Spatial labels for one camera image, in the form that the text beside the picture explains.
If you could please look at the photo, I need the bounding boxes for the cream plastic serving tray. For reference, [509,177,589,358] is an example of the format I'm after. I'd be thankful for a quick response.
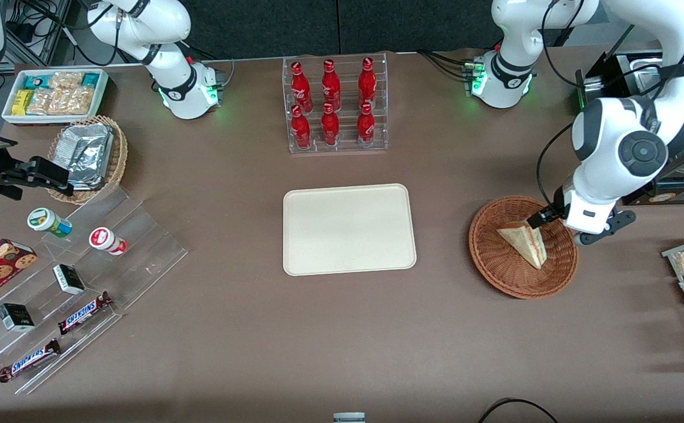
[283,183,417,277]

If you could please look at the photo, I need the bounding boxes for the steel food pan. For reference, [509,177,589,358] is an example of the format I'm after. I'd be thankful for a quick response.
[615,52,672,100]

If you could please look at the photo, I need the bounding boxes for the small black box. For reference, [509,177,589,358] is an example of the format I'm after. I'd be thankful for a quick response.
[53,264,86,296]
[0,303,35,333]

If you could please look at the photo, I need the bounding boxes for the light tan wicker basket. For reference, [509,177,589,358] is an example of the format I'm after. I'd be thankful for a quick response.
[47,115,129,205]

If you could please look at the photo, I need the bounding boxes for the triangle sandwich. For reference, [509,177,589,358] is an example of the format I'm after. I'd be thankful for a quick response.
[497,220,548,270]

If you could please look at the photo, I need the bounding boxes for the red cola bottle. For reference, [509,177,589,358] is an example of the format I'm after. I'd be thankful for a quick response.
[321,59,341,111]
[291,105,312,149]
[357,102,376,147]
[358,56,377,110]
[321,103,340,146]
[290,61,313,113]

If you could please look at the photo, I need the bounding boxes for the yellow snack packet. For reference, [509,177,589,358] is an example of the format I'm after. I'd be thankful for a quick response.
[12,89,35,116]

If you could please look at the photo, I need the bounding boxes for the clear bag of crackers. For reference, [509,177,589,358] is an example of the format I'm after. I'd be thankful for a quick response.
[48,71,85,92]
[26,88,66,116]
[62,87,96,116]

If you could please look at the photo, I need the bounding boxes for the white rectangular snack bin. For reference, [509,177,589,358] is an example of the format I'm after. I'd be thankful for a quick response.
[1,68,109,127]

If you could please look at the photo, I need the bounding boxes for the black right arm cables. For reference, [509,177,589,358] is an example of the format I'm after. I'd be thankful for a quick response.
[4,0,120,66]

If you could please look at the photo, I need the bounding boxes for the Snickers chocolate bar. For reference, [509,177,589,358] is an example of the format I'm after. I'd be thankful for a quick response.
[57,291,113,335]
[0,338,62,384]

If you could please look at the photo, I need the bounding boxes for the black cable loop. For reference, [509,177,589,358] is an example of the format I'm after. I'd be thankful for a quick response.
[477,398,560,423]

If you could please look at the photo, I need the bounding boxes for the silver foil packet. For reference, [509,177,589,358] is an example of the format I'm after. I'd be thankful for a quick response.
[54,123,114,190]

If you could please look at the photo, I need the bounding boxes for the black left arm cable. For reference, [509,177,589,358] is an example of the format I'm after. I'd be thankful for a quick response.
[536,0,684,205]

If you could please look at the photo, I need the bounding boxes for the black hot food display case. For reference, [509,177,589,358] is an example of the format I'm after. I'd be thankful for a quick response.
[575,50,684,206]

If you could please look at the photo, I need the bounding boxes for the green lid yogurt cup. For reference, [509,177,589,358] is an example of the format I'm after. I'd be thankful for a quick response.
[27,207,73,239]

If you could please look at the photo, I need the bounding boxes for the brown round wicker basket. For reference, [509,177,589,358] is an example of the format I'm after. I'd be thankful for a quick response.
[468,195,579,300]

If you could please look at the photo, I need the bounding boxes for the clear acrylic bottle rack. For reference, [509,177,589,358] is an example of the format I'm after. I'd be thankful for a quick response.
[282,52,389,155]

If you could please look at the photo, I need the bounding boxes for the black left base cables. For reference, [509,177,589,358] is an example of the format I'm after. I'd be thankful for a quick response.
[417,49,473,80]

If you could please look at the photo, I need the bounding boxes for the red lid yogurt cup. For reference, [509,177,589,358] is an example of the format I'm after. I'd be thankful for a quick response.
[89,227,128,256]

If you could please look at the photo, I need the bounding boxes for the clear acrylic stepped stand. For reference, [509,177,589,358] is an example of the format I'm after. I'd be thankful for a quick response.
[0,185,189,395]

